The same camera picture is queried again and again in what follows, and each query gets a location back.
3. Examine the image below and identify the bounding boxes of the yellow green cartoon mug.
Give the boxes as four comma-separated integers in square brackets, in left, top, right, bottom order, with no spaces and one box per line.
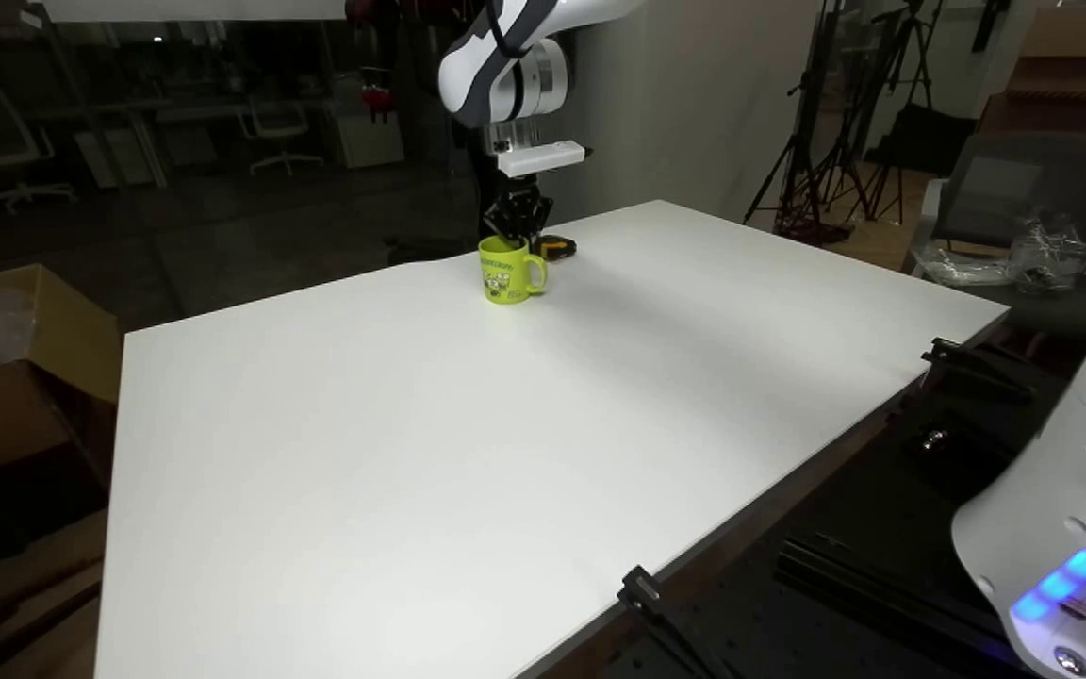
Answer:
[479,238,550,307]

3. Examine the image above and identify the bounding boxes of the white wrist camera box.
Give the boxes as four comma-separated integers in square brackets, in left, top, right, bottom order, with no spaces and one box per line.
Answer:
[499,140,587,179]

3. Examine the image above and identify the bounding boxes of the black table clamp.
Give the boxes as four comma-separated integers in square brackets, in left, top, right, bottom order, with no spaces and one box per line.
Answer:
[617,565,731,679]

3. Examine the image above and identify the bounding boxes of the black tripod stand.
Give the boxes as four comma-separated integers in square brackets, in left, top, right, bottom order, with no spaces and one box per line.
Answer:
[746,0,922,244]

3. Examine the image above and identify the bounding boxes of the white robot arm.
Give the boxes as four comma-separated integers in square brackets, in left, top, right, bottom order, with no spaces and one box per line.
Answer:
[435,0,643,244]

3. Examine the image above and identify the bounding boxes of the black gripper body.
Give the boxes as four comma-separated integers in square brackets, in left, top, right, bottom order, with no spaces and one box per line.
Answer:
[484,179,555,233]

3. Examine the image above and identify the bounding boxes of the black clamp bracket right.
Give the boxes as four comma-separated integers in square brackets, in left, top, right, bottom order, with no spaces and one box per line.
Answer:
[922,340,1049,402]

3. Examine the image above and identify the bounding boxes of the grey chair with plastic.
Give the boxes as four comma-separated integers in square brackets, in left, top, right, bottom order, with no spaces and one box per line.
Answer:
[910,131,1086,285]

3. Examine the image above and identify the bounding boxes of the white office chair middle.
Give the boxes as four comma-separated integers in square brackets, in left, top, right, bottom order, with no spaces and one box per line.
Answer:
[241,103,319,172]

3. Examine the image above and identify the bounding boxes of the cardboard box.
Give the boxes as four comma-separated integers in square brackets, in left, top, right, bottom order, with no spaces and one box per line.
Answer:
[0,265,120,477]

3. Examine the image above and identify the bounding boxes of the white robot base blue lights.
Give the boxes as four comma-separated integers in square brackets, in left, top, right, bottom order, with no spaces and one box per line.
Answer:
[950,362,1086,679]

